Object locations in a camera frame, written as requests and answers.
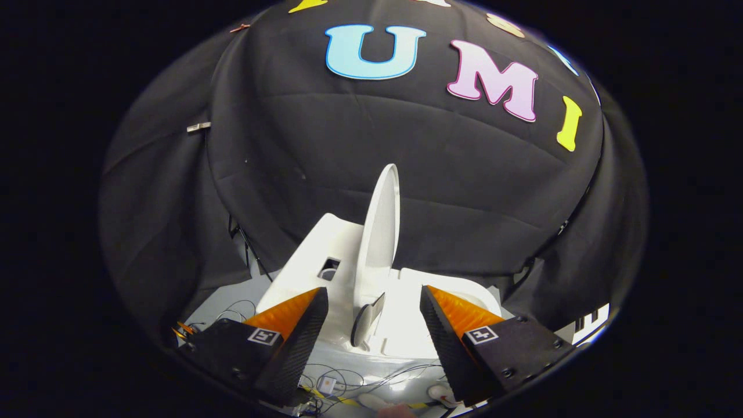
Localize white shoe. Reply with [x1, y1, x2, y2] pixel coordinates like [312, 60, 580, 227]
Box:
[428, 383, 466, 408]

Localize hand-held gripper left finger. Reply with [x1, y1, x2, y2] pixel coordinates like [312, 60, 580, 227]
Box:
[179, 287, 330, 408]

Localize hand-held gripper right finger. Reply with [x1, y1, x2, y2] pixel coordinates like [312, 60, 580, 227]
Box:
[420, 285, 576, 406]

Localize thin black cable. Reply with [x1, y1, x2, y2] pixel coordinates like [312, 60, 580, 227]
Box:
[298, 362, 445, 407]

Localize black backdrop cloth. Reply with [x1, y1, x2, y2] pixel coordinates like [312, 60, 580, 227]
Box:
[99, 0, 648, 349]

